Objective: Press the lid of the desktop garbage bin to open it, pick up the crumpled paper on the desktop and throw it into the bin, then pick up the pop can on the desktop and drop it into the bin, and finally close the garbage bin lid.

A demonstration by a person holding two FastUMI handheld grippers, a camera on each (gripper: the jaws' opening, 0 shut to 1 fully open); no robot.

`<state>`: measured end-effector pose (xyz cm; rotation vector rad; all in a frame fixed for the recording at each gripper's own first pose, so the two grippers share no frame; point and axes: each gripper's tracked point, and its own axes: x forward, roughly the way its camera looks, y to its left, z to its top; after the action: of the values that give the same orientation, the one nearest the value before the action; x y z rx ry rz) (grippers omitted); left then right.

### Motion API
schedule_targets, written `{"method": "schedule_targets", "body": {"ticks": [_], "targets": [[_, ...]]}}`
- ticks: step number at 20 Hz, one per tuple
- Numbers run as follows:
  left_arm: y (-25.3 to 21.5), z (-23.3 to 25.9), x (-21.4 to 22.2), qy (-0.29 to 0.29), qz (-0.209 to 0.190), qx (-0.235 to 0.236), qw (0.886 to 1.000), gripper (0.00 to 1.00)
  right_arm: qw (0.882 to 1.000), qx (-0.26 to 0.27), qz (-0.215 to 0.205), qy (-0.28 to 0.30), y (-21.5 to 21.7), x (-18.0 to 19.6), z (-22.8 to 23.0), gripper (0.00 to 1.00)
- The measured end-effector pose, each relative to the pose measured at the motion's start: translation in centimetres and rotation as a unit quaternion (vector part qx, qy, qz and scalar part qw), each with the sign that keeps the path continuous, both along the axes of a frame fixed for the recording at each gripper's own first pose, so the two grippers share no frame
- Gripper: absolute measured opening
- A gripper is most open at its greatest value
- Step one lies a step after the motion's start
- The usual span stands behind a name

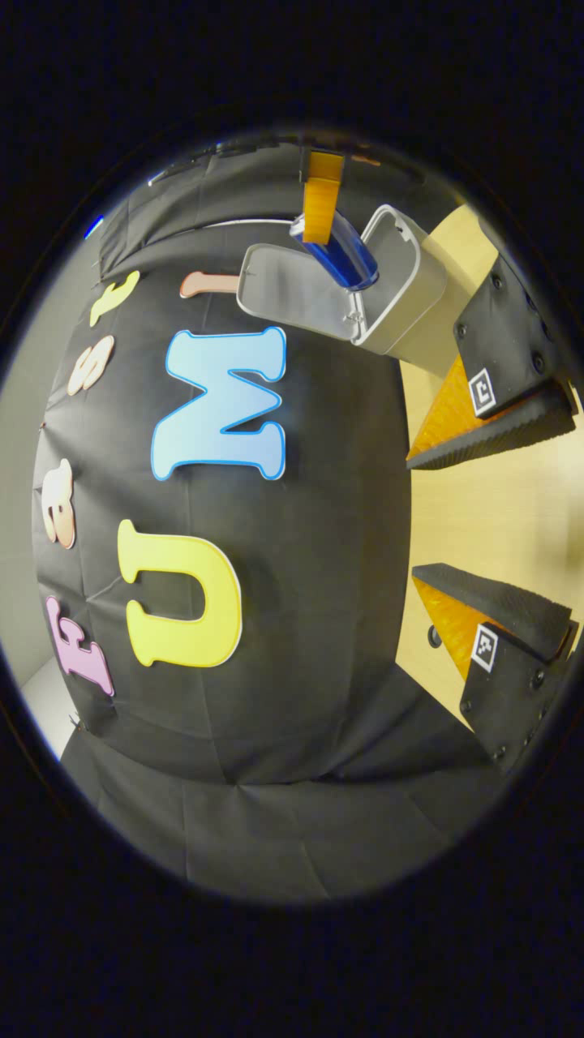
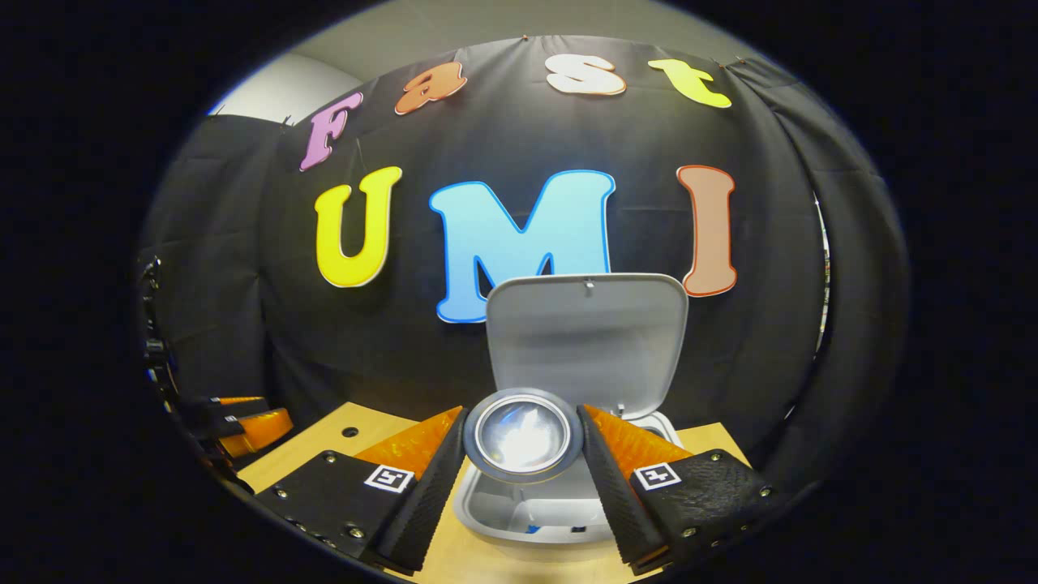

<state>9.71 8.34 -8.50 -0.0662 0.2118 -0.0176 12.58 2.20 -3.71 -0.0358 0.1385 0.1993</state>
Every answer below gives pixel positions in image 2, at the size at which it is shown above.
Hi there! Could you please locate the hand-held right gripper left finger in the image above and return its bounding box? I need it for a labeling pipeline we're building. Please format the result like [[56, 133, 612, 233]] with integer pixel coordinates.
[[255, 406, 470, 575]]

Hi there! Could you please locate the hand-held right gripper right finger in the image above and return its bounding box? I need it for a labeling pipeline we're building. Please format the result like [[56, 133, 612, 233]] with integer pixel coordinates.
[[577, 403, 783, 575]]

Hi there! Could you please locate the dark pop can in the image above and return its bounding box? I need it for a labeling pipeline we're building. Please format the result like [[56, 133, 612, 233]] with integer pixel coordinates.
[[462, 388, 585, 485]]

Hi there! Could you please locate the white desktop garbage bin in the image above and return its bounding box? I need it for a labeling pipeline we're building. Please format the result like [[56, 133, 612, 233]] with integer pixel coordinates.
[[453, 273, 690, 562]]

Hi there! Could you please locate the wooden desktop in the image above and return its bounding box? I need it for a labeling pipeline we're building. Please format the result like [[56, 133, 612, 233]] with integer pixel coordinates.
[[237, 401, 751, 584]]

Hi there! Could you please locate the black backdrop cloth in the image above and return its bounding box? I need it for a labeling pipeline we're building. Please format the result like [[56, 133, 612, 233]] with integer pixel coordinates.
[[138, 34, 909, 496]]

